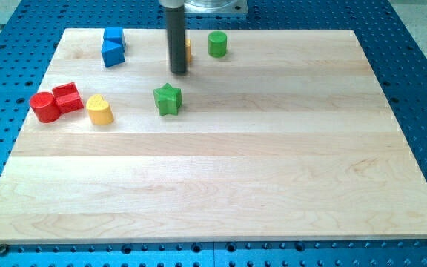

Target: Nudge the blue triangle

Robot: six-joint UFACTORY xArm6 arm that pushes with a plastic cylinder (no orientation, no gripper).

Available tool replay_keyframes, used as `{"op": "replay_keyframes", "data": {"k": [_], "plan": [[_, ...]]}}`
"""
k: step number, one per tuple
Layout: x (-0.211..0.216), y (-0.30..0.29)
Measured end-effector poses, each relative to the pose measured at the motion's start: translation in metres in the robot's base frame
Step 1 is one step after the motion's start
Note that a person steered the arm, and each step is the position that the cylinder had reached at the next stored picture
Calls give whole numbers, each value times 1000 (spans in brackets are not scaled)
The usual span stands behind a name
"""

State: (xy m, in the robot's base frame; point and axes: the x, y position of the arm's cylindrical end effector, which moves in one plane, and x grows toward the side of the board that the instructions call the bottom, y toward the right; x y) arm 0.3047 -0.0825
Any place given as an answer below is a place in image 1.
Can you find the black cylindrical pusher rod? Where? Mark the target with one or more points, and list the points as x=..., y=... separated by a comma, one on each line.
x=175, y=27

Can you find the blue triangle block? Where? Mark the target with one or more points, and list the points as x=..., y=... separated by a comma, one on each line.
x=113, y=53

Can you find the yellow block behind rod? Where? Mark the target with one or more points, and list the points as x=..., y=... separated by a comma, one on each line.
x=188, y=50

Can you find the green cylinder block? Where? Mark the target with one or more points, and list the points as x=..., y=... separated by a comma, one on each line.
x=217, y=44

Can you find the blue cube block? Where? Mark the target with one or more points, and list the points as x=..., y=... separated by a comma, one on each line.
x=115, y=34

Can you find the green star block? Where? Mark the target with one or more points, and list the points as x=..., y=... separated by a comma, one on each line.
x=168, y=99

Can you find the yellow heart block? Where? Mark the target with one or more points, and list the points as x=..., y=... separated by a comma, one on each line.
x=99, y=110

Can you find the red notched block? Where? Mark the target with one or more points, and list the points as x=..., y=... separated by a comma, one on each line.
x=67, y=97

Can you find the red cylinder block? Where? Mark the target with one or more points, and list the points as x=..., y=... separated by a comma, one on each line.
x=45, y=107

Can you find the light wooden board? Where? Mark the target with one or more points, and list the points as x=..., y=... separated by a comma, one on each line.
x=289, y=136

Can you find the left board clamp screw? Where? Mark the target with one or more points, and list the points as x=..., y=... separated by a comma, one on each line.
x=4, y=249

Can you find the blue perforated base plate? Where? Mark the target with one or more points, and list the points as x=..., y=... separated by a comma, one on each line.
x=30, y=37

